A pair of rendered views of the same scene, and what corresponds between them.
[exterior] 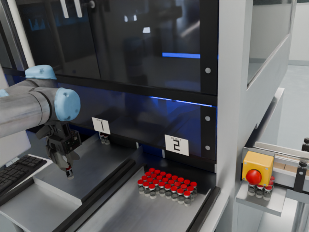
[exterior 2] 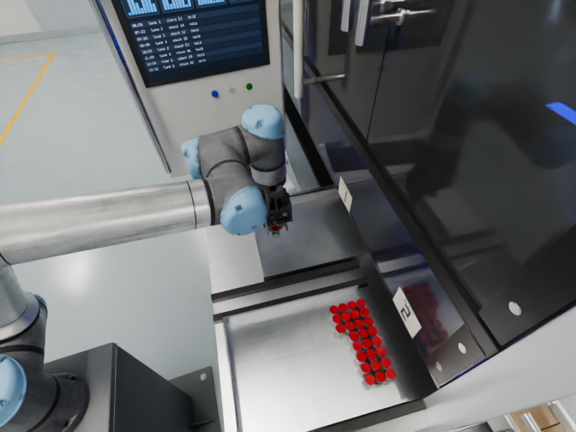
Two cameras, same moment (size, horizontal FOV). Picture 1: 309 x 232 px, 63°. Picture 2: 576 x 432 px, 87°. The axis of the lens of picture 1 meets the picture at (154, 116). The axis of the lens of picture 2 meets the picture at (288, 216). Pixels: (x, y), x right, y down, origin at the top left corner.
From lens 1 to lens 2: 40 cm
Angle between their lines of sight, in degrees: 40
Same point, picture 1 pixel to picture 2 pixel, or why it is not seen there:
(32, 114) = (178, 226)
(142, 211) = (311, 344)
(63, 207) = (249, 267)
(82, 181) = (288, 246)
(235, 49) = not seen: outside the picture
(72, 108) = (246, 225)
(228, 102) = (511, 381)
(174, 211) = (343, 380)
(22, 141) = not seen: hidden behind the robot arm
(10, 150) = not seen: hidden behind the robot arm
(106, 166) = (326, 245)
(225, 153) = (456, 400)
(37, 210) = (230, 251)
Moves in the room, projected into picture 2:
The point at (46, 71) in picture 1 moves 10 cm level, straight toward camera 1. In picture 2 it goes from (264, 128) to (241, 163)
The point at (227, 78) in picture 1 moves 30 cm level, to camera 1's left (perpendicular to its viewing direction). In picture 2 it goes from (541, 362) to (315, 222)
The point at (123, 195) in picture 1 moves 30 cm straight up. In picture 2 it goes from (309, 303) to (314, 232)
